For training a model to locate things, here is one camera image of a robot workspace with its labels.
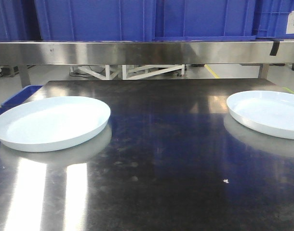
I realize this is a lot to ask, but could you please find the light blue plate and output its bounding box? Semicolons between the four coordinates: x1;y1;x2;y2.
0;96;111;153
227;90;294;140

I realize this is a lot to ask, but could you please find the middle blue crate on shelf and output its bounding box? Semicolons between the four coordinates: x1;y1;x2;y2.
155;0;256;41

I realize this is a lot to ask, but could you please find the blue crate on shelf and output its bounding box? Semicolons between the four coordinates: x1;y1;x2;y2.
155;0;256;41
34;0;156;42

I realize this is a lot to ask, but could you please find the left blue crate on shelf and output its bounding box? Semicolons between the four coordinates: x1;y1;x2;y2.
34;0;156;42

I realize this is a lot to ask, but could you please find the blue bin beside table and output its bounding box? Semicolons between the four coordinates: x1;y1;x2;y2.
0;85;42;115

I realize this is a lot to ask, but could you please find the black tape strip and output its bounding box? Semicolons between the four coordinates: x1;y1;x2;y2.
269;40;280;56

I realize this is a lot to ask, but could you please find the right blue crate with label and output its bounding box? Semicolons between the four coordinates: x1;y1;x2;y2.
253;0;294;39

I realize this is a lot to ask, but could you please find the white metal frame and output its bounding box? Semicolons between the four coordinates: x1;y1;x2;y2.
69;64;186;80

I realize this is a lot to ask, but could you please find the right steel shelf post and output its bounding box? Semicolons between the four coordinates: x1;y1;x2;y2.
258;64;270;79

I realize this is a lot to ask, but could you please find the steel shelf post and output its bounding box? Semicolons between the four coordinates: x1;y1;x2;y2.
258;64;270;79
17;65;31;88

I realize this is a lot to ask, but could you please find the left steel shelf post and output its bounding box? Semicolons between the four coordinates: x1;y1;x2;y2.
17;65;31;88

